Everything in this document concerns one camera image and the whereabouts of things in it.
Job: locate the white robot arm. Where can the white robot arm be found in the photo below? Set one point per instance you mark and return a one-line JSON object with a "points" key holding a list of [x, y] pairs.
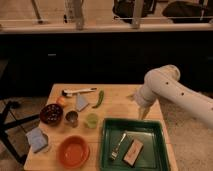
{"points": [[164, 82]]}

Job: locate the black chair base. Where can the black chair base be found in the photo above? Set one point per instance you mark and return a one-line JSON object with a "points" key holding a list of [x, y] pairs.
{"points": [[4, 126]]}

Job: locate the small metal cup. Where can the small metal cup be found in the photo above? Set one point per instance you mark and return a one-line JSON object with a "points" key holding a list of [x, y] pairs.
{"points": [[72, 118]]}

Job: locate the silver metal fork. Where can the silver metal fork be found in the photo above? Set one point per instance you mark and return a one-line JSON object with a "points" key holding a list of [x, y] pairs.
{"points": [[115, 150]]}

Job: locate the white handled kitchen tool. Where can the white handled kitchen tool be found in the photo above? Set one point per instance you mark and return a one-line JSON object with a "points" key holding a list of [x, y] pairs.
{"points": [[70, 93]]}

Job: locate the blue grey towel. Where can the blue grey towel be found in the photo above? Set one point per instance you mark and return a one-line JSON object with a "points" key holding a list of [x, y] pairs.
{"points": [[81, 102]]}

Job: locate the small yellow food piece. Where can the small yellow food piece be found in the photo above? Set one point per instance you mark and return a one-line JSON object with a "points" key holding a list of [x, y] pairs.
{"points": [[131, 97]]}

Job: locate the red orange bowl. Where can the red orange bowl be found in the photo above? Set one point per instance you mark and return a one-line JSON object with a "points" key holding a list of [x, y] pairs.
{"points": [[73, 152]]}

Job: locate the blue sponge block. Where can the blue sponge block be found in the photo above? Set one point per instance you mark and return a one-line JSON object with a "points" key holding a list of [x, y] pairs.
{"points": [[36, 139]]}

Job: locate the light green plastic cup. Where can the light green plastic cup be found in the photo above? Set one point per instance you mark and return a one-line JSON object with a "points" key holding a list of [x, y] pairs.
{"points": [[91, 120]]}

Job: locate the small orange fruit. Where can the small orange fruit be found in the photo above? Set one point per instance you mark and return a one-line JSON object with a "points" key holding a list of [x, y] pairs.
{"points": [[61, 101]]}

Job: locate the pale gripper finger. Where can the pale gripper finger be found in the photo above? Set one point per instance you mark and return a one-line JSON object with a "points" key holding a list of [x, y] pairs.
{"points": [[143, 112]]}

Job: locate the brown scrubbing sponge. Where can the brown scrubbing sponge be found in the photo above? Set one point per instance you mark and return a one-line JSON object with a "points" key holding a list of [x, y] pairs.
{"points": [[133, 152]]}

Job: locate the dark brown patterned bowl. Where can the dark brown patterned bowl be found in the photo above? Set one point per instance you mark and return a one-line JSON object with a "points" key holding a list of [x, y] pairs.
{"points": [[51, 114]]}

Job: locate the green plastic tray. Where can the green plastic tray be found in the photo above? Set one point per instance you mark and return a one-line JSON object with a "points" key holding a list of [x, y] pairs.
{"points": [[153, 156]]}

